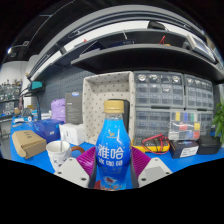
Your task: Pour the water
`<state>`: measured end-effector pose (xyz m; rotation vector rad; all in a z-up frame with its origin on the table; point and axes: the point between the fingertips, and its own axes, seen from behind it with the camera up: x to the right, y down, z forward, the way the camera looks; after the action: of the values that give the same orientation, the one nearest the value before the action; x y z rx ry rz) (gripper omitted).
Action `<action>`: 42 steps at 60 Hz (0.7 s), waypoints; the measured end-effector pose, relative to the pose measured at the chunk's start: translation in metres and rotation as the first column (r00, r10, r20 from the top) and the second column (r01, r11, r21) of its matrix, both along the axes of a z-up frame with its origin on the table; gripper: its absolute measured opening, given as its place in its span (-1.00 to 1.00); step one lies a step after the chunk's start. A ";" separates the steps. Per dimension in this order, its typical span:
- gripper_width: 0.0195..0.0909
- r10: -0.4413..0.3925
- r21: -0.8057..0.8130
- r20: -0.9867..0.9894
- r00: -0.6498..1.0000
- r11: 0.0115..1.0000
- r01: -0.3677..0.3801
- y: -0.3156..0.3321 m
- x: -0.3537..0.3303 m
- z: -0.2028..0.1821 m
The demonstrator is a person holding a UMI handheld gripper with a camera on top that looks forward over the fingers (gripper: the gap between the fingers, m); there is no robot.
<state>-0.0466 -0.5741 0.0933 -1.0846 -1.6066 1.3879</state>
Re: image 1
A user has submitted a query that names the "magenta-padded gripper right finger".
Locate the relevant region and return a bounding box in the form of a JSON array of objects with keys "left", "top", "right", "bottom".
[{"left": 129, "top": 146, "right": 173, "bottom": 189}]

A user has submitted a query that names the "blue plastic box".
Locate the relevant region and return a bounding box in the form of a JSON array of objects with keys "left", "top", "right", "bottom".
[{"left": 33, "top": 118, "right": 64, "bottom": 144}]

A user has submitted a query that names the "distant shelf unit with items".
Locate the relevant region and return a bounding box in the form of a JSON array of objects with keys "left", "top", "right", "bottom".
[{"left": 0, "top": 79, "right": 20, "bottom": 116}]

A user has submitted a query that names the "dark overhead shelf with equipment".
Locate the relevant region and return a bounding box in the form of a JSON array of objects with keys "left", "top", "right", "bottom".
[{"left": 26, "top": 4, "right": 224, "bottom": 84}]

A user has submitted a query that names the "small white box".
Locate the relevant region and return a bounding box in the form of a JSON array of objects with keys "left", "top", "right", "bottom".
[{"left": 59, "top": 123, "right": 86, "bottom": 146}]

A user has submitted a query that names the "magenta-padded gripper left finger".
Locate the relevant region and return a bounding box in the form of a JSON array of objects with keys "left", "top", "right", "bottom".
[{"left": 54, "top": 146, "right": 98, "bottom": 189}]

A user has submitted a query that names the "grey small-parts drawer cabinet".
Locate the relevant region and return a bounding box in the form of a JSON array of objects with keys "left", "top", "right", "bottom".
[
  {"left": 133, "top": 70, "right": 185, "bottom": 108},
  {"left": 133, "top": 107, "right": 173, "bottom": 146},
  {"left": 199, "top": 111, "right": 214, "bottom": 136},
  {"left": 183, "top": 74, "right": 215, "bottom": 111}
]

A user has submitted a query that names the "black box with white label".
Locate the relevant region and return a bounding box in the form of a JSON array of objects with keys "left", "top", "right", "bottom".
[{"left": 169, "top": 139, "right": 200, "bottom": 159}]

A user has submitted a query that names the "yellow multimeter with red leads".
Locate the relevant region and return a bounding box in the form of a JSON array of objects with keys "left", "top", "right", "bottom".
[{"left": 133, "top": 133, "right": 171, "bottom": 154}]

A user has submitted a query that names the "white mug with brown handle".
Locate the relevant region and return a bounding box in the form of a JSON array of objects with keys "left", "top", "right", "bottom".
[{"left": 45, "top": 139, "right": 86, "bottom": 172}]

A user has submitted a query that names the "brown cardboard box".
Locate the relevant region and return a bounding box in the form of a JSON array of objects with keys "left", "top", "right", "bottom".
[{"left": 11, "top": 129, "right": 48, "bottom": 160}]

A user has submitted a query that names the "blue drink bottle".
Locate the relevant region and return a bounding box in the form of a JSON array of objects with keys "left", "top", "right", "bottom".
[{"left": 95, "top": 99, "right": 132, "bottom": 192}]

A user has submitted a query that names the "black upright speaker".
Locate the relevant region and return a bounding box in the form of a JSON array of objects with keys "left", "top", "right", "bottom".
[{"left": 108, "top": 98, "right": 130, "bottom": 134}]

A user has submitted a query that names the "green potted plant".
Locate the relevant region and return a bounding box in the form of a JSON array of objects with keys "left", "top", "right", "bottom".
[{"left": 211, "top": 96, "right": 224, "bottom": 148}]

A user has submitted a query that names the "beige dotted storage crate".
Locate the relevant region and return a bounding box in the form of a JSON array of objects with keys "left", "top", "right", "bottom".
[{"left": 82, "top": 70, "right": 136, "bottom": 146}]

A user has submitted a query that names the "clear box of coloured tubing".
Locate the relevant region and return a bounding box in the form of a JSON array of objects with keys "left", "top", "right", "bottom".
[{"left": 168, "top": 110, "right": 203, "bottom": 141}]

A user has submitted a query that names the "teal lamp head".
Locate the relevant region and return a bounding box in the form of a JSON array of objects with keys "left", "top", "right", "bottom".
[{"left": 29, "top": 80, "right": 44, "bottom": 91}]

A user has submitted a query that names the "dark grey carton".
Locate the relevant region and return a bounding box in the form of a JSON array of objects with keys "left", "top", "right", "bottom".
[{"left": 64, "top": 91, "right": 84, "bottom": 126}]

